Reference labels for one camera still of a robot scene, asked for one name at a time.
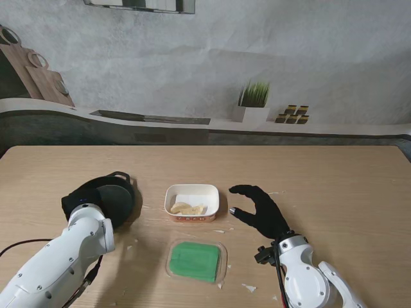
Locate dark framed wall shelf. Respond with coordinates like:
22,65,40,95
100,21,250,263
82,0,196,15

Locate potted grass plant white pot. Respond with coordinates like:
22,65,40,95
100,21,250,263
236,81,271,124

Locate black cast iron skillet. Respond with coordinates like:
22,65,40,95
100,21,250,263
64,171,136,230

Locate black red left arm cable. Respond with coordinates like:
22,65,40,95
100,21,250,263
0,237,103,308

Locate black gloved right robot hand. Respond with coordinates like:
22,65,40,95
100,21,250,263
228,184,295,240

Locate dark flat cooktop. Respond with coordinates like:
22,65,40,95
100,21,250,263
89,109,211,125

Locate large wooden cutting board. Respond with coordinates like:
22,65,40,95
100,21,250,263
0,24,44,99

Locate small wooden cutting board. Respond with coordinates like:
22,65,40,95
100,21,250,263
24,51,76,107

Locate white paper food container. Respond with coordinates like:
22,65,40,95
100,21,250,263
164,184,220,223

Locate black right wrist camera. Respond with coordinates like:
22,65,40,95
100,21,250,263
255,245,277,266

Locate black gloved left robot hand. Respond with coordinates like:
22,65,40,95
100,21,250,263
61,185,103,222

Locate black red right arm cable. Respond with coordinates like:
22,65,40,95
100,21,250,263
274,240,290,308

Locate black red arm cable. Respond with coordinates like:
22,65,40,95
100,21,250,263
0,237,103,308
274,240,290,308

